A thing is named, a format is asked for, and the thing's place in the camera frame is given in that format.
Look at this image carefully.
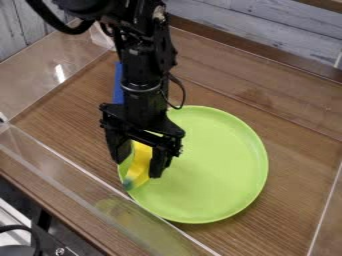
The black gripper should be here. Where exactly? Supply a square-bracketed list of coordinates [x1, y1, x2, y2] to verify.
[99, 103, 186, 178]

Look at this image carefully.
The yellow toy banana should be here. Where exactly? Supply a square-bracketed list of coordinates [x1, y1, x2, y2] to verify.
[123, 142, 152, 191]

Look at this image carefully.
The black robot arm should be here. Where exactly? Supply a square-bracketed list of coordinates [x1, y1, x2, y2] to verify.
[26, 0, 186, 178]

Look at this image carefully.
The green round plate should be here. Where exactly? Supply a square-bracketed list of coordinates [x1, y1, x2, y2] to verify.
[118, 105, 269, 224]

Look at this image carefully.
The blue plastic block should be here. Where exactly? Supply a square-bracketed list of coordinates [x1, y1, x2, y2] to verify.
[112, 62, 124, 104]

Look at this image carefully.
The clear acrylic tray wall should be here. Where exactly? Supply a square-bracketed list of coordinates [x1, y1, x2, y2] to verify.
[0, 32, 217, 256]

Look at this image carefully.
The black cable bottom left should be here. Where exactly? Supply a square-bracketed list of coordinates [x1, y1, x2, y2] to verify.
[0, 225, 43, 256]

